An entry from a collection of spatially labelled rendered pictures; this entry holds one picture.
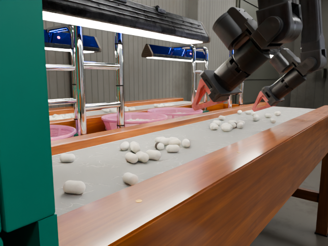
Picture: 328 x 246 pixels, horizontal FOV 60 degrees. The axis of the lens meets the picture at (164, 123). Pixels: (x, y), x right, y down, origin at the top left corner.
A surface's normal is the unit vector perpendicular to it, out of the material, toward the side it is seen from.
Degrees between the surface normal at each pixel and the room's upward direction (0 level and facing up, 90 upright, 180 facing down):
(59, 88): 90
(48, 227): 90
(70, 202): 0
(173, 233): 90
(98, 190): 0
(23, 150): 90
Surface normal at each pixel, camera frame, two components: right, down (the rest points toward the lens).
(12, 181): 0.79, 0.10
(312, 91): -0.62, 0.12
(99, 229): 0.00, -0.99
